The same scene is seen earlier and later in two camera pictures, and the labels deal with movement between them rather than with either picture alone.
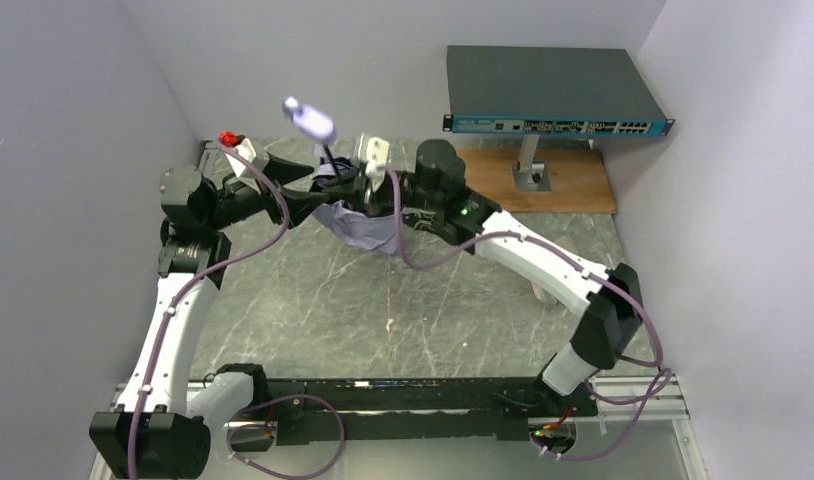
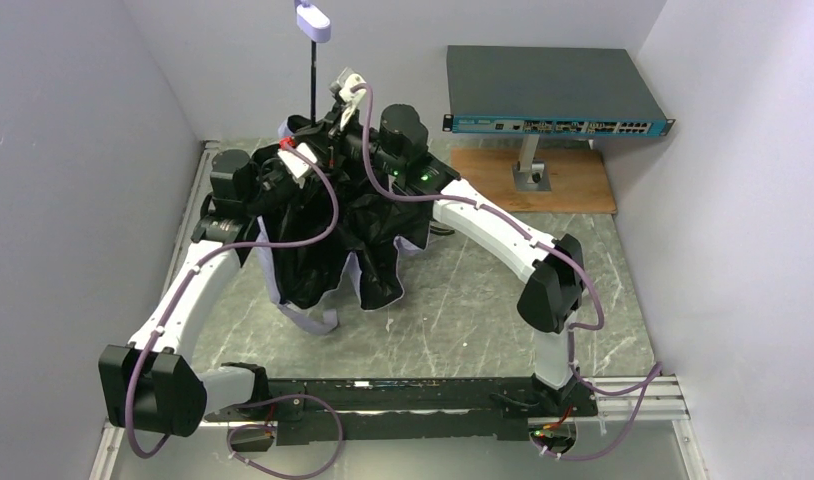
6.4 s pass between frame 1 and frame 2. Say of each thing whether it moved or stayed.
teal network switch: stayed
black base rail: stayed
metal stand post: stayed
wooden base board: stayed
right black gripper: moved
